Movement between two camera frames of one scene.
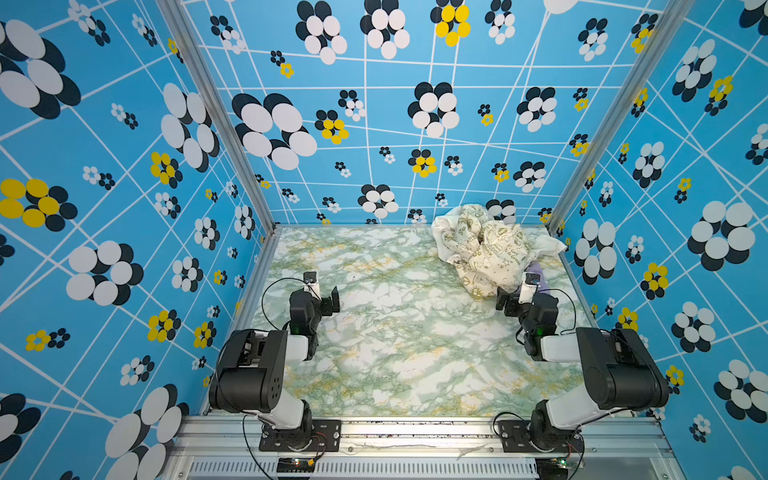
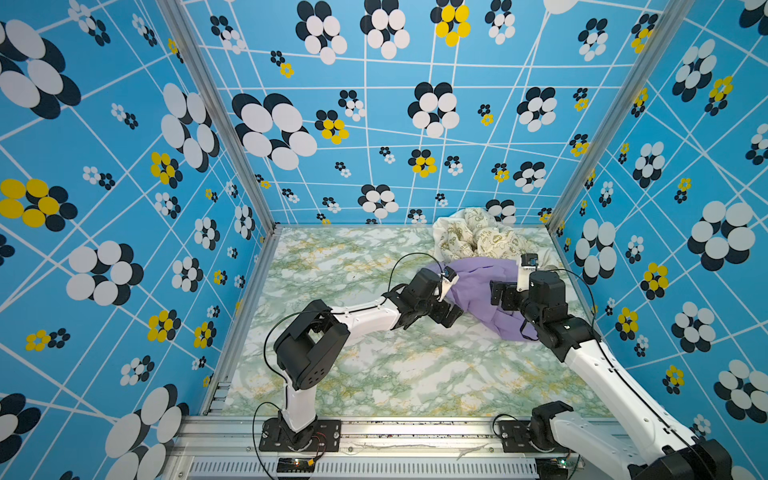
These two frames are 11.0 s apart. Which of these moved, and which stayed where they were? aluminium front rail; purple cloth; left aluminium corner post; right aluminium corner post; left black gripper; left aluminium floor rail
Moved: purple cloth; left black gripper
Stayed: right aluminium corner post; left aluminium corner post; left aluminium floor rail; aluminium front rail
